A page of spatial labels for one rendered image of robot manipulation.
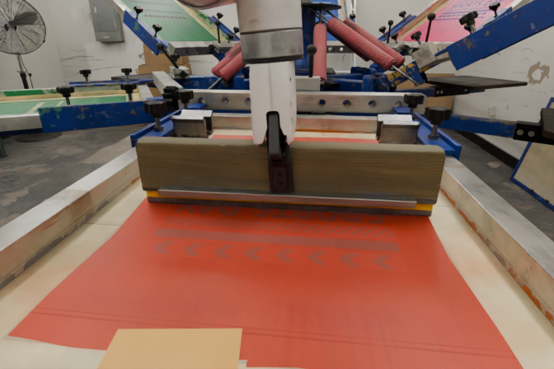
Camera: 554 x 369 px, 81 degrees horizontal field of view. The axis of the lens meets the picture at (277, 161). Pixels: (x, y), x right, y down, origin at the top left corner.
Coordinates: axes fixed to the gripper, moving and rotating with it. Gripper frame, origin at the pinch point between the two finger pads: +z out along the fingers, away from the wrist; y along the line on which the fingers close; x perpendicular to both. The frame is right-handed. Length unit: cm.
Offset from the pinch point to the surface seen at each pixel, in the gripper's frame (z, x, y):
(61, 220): 0.9, -26.1, 10.1
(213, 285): 5.1, -5.9, 16.4
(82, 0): -94, -317, -441
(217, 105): -1, -23, -49
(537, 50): 10, 200, -284
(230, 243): 5.1, -5.9, 9.2
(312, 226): 5.9, 3.9, 4.3
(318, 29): -20, 7, -91
